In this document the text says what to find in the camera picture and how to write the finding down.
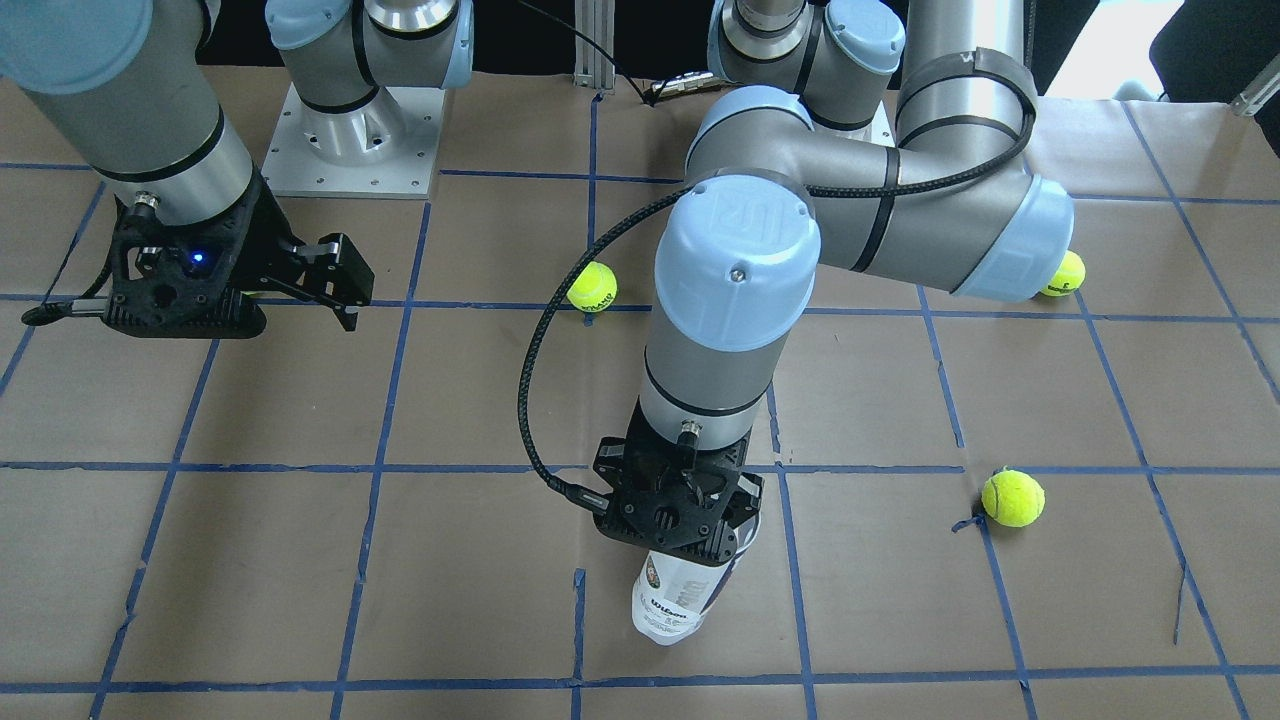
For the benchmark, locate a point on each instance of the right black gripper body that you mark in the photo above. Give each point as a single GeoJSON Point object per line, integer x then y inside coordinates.
{"type": "Point", "coordinates": [262, 232]}

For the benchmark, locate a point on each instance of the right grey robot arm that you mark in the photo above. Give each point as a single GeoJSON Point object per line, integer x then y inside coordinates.
{"type": "Point", "coordinates": [120, 82]}

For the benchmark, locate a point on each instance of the tennis ball far corner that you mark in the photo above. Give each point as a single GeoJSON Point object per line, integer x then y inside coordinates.
{"type": "Point", "coordinates": [1068, 278]}

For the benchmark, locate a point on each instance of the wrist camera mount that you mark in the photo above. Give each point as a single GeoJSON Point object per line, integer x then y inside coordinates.
{"type": "Point", "coordinates": [673, 497]}
{"type": "Point", "coordinates": [164, 281]}

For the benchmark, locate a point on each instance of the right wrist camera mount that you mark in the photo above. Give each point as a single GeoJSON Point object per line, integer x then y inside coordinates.
{"type": "Point", "coordinates": [164, 281]}

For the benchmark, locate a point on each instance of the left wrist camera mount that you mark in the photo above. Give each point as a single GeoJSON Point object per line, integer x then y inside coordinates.
{"type": "Point", "coordinates": [673, 497]}

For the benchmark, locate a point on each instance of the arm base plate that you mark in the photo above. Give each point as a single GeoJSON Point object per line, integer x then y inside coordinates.
{"type": "Point", "coordinates": [386, 150]}
{"type": "Point", "coordinates": [880, 129]}

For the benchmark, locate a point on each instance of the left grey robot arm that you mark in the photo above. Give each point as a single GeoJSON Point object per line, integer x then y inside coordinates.
{"type": "Point", "coordinates": [857, 139]}

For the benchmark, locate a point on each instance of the white blue tennis ball can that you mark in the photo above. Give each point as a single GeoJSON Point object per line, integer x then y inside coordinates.
{"type": "Point", "coordinates": [672, 597]}

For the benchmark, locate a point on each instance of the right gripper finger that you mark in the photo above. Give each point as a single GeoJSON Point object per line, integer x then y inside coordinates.
{"type": "Point", "coordinates": [331, 272]}

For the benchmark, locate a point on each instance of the aluminium frame post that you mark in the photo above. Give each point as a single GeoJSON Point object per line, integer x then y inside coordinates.
{"type": "Point", "coordinates": [593, 67]}

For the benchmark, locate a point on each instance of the tennis ball centre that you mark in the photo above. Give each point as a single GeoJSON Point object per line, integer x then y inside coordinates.
{"type": "Point", "coordinates": [594, 289]}

